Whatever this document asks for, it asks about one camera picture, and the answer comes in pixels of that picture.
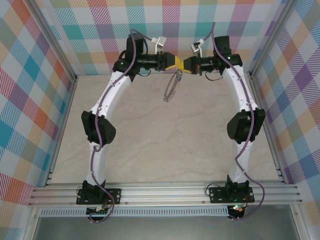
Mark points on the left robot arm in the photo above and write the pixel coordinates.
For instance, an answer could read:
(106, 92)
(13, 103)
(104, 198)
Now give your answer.
(110, 95)

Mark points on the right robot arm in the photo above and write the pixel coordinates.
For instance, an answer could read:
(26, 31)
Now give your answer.
(240, 95)

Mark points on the black electronics board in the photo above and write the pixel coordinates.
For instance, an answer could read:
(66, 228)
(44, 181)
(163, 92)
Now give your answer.
(98, 211)
(237, 211)

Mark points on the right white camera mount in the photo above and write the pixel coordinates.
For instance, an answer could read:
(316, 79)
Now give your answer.
(200, 52)

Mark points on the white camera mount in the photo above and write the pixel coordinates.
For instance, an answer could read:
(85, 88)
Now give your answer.
(200, 52)
(157, 49)

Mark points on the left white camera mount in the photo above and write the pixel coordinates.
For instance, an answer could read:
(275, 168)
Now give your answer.
(157, 49)

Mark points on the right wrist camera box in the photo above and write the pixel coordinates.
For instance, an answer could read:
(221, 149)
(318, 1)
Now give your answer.
(196, 46)

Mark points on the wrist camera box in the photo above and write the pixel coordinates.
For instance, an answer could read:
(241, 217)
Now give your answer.
(196, 46)
(160, 41)

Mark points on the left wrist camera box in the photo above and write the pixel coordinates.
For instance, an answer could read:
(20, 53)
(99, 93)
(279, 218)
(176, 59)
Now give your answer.
(160, 41)

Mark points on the aluminium frame post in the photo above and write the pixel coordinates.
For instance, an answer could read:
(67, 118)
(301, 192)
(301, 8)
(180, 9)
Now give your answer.
(53, 41)
(271, 41)

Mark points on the aluminium side rail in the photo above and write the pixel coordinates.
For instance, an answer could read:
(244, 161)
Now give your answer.
(69, 102)
(277, 160)

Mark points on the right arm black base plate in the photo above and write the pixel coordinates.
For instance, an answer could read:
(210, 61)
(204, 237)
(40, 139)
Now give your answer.
(217, 195)

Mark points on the aluminium cross rail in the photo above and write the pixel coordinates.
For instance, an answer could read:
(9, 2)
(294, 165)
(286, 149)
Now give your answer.
(162, 195)

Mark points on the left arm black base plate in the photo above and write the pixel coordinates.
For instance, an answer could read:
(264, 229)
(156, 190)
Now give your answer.
(113, 196)

